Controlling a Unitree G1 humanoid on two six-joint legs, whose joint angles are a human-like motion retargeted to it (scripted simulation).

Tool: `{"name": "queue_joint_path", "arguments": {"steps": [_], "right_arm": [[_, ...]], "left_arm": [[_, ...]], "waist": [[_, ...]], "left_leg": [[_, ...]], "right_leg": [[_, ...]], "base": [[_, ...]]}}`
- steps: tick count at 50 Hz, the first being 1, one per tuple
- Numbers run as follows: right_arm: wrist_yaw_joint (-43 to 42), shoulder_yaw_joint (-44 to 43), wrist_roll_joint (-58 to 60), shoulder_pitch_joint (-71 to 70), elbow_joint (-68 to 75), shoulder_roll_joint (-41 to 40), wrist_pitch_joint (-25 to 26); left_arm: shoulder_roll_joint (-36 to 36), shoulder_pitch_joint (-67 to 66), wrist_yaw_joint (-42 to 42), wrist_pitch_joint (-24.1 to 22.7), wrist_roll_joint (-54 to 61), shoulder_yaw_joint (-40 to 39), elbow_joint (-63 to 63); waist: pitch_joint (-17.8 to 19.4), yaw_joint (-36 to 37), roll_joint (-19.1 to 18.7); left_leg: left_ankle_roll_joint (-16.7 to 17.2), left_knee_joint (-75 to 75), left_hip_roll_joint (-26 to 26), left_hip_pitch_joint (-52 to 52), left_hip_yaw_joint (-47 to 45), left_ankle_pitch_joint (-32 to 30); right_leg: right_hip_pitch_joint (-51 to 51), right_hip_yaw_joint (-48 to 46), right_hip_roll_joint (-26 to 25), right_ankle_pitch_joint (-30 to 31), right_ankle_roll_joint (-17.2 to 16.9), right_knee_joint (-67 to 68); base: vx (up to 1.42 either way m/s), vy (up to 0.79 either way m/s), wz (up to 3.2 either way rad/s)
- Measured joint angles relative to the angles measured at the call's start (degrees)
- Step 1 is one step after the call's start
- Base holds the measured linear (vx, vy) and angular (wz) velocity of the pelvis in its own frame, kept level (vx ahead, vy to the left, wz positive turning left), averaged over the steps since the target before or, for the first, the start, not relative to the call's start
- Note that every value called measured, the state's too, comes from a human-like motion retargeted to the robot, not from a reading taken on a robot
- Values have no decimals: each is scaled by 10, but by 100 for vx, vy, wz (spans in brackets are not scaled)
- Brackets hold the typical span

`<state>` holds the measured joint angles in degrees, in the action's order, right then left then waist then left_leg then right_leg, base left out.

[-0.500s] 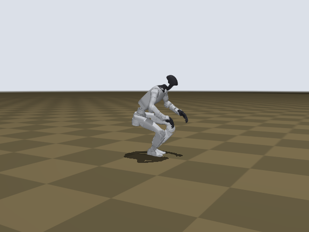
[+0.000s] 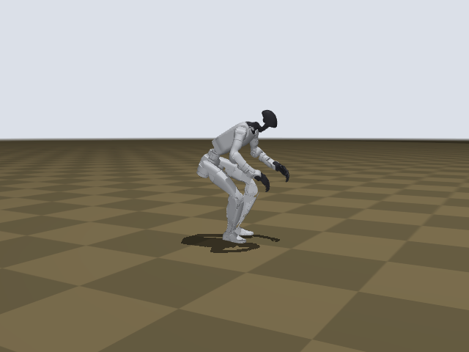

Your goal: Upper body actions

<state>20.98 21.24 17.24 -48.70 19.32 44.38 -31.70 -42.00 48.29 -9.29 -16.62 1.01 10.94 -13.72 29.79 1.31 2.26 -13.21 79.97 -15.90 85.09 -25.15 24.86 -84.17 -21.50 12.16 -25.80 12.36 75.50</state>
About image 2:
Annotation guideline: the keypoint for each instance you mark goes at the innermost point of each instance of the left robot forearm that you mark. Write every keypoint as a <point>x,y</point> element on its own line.
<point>267,160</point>

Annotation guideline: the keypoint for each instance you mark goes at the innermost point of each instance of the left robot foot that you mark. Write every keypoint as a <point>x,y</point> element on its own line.
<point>241,231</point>

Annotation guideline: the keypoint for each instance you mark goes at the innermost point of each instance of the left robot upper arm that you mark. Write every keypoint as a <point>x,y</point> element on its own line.
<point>255,151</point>

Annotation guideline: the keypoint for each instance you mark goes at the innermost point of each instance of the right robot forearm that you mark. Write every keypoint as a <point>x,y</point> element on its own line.
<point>248,170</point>

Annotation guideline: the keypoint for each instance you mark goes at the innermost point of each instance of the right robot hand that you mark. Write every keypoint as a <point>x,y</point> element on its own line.
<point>264,180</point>

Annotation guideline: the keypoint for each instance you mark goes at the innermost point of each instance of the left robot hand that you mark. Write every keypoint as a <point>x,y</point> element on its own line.
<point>282,169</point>

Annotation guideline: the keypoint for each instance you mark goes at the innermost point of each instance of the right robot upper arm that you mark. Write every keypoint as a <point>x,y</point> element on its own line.
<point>239,136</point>

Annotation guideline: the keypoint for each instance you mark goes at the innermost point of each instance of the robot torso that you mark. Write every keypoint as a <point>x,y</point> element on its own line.
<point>223,143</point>

